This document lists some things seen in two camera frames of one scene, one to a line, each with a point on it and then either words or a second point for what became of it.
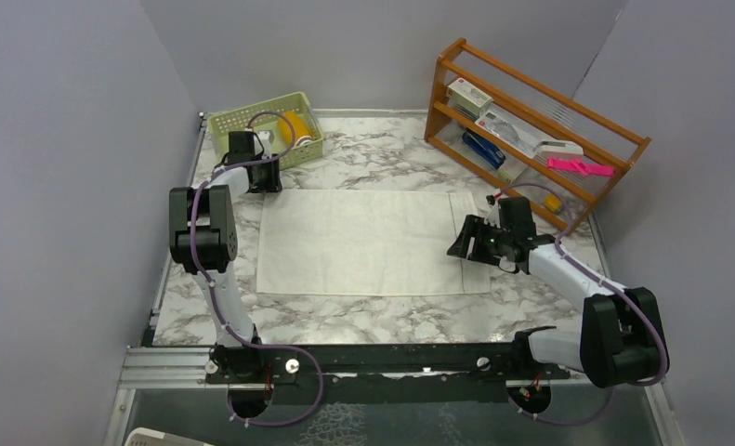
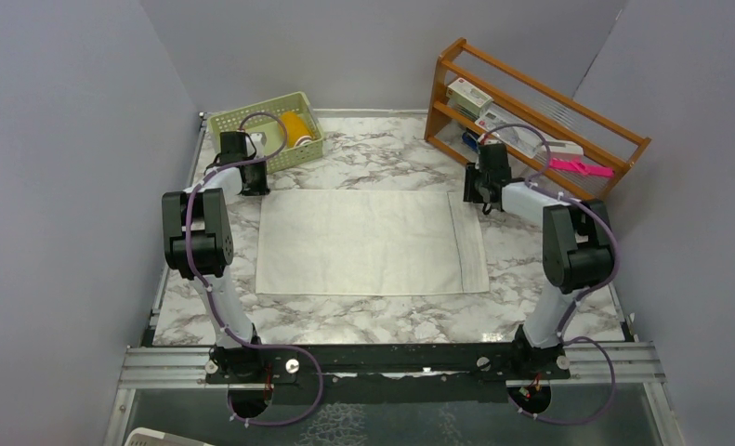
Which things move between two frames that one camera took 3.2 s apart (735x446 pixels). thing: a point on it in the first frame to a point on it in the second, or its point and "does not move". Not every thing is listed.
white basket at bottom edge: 149,437 does not move
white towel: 365,242 does not move
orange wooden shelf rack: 555,156 does not move
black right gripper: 474,226 to 471,195
